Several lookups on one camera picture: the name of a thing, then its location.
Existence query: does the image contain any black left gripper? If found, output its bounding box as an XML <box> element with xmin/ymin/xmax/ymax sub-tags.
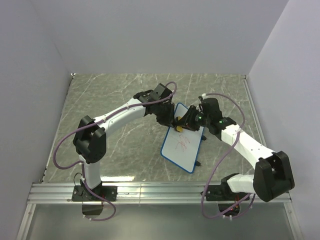
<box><xmin>156</xmin><ymin>102</ymin><xmax>176</xmax><ymax>130</ymax></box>

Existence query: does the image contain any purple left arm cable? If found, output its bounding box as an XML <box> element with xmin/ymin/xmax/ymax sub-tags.
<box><xmin>53</xmin><ymin>81</ymin><xmax>178</xmax><ymax>222</ymax></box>

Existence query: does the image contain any aluminium front rail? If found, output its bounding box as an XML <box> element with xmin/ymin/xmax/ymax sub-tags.
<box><xmin>17</xmin><ymin>182</ymin><xmax>296</xmax><ymax>240</ymax></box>

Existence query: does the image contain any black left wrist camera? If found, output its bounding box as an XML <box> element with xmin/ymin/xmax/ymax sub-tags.
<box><xmin>150</xmin><ymin>83</ymin><xmax>172</xmax><ymax>101</ymax></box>

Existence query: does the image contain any blue-framed whiteboard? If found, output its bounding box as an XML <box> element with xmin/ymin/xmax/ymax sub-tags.
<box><xmin>160</xmin><ymin>102</ymin><xmax>205</xmax><ymax>174</ymax></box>

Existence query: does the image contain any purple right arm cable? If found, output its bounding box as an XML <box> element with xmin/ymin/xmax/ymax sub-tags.
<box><xmin>200</xmin><ymin>92</ymin><xmax>256</xmax><ymax>221</ymax></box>

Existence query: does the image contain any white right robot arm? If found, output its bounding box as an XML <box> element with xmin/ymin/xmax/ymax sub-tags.
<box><xmin>175</xmin><ymin>106</ymin><xmax>295</xmax><ymax>202</ymax></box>

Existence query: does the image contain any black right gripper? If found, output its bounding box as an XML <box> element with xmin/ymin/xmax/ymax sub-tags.
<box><xmin>175</xmin><ymin>105</ymin><xmax>210</xmax><ymax>132</ymax></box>

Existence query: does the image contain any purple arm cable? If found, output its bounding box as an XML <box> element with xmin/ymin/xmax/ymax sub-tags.
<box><xmin>200</xmin><ymin>92</ymin><xmax>256</xmax><ymax>221</ymax></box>
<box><xmin>53</xmin><ymin>81</ymin><xmax>178</xmax><ymax>222</ymax></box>

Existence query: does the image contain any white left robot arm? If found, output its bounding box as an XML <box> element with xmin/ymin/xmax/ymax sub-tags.
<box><xmin>73</xmin><ymin>90</ymin><xmax>175</xmax><ymax>201</ymax></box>

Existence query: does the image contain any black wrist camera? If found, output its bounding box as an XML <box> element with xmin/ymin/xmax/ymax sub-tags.
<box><xmin>199</xmin><ymin>97</ymin><xmax>223</xmax><ymax>122</ymax></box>
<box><xmin>150</xmin><ymin>83</ymin><xmax>172</xmax><ymax>101</ymax></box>

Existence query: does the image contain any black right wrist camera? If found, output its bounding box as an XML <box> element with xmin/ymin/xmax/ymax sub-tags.
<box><xmin>199</xmin><ymin>97</ymin><xmax>223</xmax><ymax>122</ymax></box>

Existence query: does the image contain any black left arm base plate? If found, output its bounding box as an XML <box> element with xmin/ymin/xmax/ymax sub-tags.
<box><xmin>71</xmin><ymin>185</ymin><xmax>118</xmax><ymax>202</ymax></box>

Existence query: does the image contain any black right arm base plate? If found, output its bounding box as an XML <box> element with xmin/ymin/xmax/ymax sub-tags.
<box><xmin>205</xmin><ymin>184</ymin><xmax>247</xmax><ymax>202</ymax></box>

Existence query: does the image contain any yellow whiteboard eraser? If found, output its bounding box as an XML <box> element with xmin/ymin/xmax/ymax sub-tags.
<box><xmin>174</xmin><ymin>116</ymin><xmax>183</xmax><ymax>133</ymax></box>

